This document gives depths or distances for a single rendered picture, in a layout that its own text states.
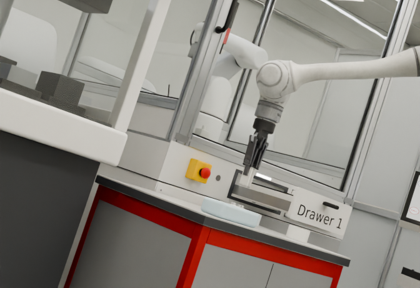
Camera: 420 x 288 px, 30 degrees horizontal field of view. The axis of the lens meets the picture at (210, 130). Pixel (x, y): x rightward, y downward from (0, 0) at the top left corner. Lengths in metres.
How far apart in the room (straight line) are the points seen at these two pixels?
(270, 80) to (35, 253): 0.88
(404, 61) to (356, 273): 2.43
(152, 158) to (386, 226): 2.33
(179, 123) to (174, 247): 0.67
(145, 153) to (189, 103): 0.25
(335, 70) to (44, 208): 1.02
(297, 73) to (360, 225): 2.54
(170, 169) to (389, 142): 2.47
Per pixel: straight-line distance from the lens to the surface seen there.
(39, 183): 2.29
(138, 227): 2.33
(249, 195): 2.85
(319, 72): 2.54
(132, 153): 2.88
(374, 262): 4.82
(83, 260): 2.53
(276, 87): 2.48
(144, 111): 2.90
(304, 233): 2.50
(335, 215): 2.83
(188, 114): 2.74
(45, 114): 2.18
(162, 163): 2.72
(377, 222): 4.87
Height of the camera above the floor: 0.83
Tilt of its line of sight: 4 degrees up
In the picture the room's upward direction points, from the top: 18 degrees clockwise
